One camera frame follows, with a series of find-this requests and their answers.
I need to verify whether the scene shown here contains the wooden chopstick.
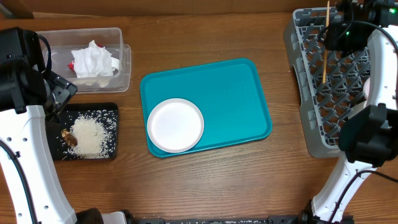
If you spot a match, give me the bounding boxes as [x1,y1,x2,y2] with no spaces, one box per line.
[322,0,330,84]

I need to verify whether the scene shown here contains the red snack wrapper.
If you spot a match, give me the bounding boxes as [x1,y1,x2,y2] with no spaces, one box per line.
[68,61,75,72]

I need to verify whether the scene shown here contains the white napkin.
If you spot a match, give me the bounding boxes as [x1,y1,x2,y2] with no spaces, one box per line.
[71,40,120,78]

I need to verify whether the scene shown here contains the brown food scrap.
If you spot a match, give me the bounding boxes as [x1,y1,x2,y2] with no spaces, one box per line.
[61,129,78,147]

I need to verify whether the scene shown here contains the pink bowl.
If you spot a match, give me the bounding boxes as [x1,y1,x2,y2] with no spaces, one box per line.
[363,78,370,99]

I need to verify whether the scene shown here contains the white rice pile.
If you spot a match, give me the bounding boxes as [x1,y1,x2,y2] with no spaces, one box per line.
[58,109,118,160]

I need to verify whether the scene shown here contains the white round plate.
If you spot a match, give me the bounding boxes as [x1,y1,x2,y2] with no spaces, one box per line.
[146,98,205,154]

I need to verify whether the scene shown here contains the white paper cup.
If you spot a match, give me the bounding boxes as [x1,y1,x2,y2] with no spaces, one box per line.
[348,100,368,119]

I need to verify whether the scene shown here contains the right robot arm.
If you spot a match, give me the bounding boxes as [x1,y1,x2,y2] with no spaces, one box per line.
[297,1,397,223]

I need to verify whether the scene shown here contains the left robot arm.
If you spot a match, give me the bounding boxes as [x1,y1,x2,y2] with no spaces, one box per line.
[1,27,135,224]

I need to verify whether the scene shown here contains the grey dishwasher rack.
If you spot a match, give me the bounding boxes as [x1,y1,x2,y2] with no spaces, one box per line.
[284,7,370,159]

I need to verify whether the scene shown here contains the clear plastic bin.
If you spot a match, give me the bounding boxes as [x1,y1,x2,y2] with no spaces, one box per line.
[38,27,132,94]

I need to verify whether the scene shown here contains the black plastic tray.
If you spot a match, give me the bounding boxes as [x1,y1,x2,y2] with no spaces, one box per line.
[45,103,119,161]

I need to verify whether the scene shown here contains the teal serving tray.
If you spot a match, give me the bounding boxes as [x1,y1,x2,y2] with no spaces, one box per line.
[140,58,272,154]

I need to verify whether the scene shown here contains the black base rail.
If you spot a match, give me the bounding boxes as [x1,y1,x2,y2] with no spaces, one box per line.
[132,215,304,224]

